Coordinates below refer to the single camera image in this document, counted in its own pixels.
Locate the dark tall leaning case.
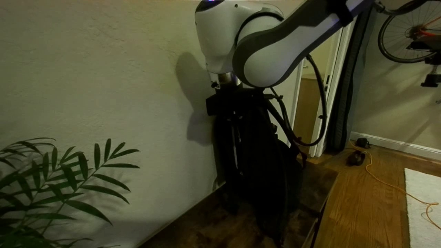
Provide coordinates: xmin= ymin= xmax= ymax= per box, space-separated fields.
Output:
xmin=325 ymin=6 xmax=375 ymax=152

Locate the dark round floor object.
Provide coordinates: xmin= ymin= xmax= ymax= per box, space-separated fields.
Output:
xmin=346 ymin=150 xmax=366 ymax=167

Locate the bicycle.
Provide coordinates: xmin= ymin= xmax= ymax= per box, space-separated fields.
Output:
xmin=373 ymin=0 xmax=441 ymax=89

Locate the green palm plant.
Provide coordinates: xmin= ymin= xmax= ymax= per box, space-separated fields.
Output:
xmin=0 ymin=137 xmax=141 ymax=248

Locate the white rug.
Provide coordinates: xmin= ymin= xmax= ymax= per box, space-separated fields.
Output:
xmin=404 ymin=168 xmax=441 ymax=248

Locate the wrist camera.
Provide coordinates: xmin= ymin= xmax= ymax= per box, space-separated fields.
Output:
xmin=206 ymin=94 xmax=221 ymax=116

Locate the white door frame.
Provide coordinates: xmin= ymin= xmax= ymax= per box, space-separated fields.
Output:
xmin=287 ymin=20 xmax=356 ymax=158

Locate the orange cable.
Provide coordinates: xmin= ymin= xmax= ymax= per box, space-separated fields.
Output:
xmin=348 ymin=139 xmax=441 ymax=231

